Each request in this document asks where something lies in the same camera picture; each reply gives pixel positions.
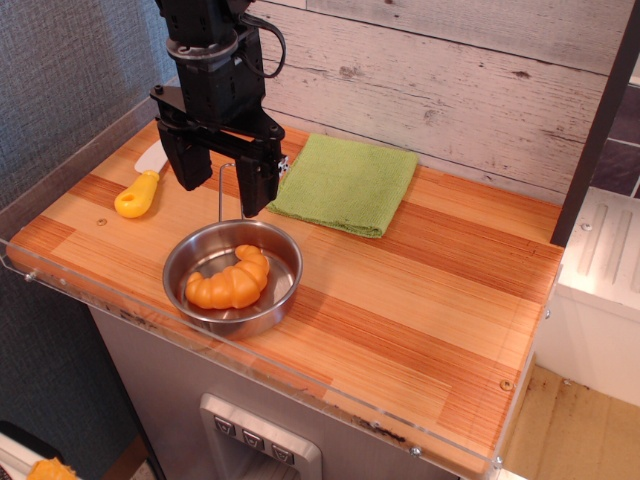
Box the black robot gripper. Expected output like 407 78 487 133
152 27 284 218

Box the green towel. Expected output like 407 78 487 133
268 134 418 239

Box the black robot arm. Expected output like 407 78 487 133
151 1 285 217

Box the small steel pan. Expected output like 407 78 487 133
163 186 303 339

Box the orange plastic croissant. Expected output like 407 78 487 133
185 244 270 310

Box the grey toy fridge cabinet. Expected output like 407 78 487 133
88 305 481 480

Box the silver dispenser panel with buttons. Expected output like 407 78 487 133
200 393 323 479

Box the orange object bottom left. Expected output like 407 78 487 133
26 458 78 480

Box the white toy sink unit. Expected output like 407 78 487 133
534 188 639 405

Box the yellow handled toy knife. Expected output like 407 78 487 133
114 140 168 219

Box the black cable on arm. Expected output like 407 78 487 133
238 13 288 79

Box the clear acrylic guard rail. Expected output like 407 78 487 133
0 74 564 476

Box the dark right upright post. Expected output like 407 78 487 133
550 1 639 247

